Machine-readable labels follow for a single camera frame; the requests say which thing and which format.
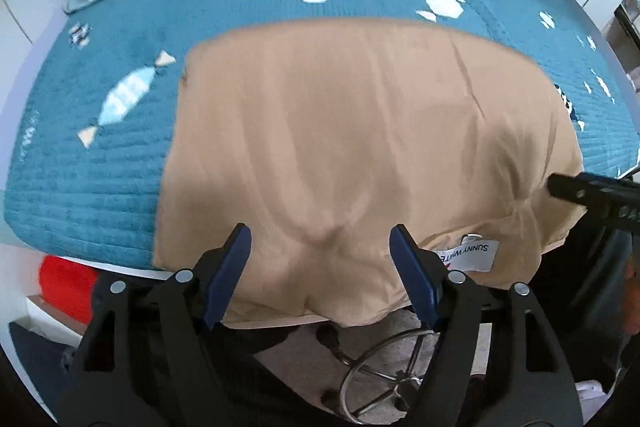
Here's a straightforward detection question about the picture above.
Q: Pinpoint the office chair base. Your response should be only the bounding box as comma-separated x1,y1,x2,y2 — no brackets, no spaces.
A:
315,324,446,425

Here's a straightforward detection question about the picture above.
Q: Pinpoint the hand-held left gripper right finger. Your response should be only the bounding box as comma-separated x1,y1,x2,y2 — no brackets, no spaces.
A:
389,223,583,427

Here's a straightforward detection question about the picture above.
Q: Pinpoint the tan jacket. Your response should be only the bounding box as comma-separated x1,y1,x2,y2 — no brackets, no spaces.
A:
152,18,583,328

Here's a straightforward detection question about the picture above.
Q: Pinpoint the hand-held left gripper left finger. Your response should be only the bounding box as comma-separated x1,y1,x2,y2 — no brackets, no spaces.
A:
59,222,253,427

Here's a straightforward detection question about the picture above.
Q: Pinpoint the red object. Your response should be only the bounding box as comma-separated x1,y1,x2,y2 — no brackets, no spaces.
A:
39,254,103,308

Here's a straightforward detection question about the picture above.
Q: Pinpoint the teal candy-print bedspread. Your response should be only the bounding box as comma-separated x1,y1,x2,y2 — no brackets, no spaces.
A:
4,0,640,270

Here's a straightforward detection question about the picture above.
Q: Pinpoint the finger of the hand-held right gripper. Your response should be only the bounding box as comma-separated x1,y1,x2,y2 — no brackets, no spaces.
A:
547,171,640,233

